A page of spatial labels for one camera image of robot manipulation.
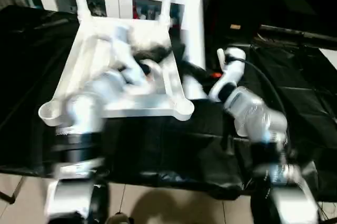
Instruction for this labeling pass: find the white plastic table top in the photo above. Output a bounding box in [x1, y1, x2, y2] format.
[38, 16, 195, 127]

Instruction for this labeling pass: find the black metal table leg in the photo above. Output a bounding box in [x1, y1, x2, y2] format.
[0, 176, 27, 205]

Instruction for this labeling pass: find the black flat screen television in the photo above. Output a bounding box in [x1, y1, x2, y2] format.
[259, 0, 337, 48]

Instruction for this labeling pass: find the black plastic mat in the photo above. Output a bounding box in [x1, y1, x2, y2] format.
[0, 4, 337, 201]

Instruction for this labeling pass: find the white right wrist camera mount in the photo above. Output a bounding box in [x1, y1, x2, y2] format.
[209, 47, 247, 103]

